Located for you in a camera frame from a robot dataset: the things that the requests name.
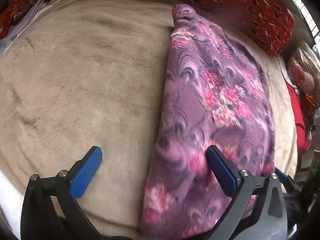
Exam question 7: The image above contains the bright window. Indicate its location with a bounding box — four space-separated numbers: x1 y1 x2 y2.
294 0 319 47

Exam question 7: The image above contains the purple floral fleece garment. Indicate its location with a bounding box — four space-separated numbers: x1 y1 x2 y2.
140 4 275 239

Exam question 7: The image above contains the beige fleece bed cover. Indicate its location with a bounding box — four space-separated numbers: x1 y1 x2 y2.
0 0 298 240

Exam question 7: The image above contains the red cloth at bedside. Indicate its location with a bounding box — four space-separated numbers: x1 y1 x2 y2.
286 82 310 155

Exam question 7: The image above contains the white papers pile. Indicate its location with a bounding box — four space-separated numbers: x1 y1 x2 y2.
1 0 52 56

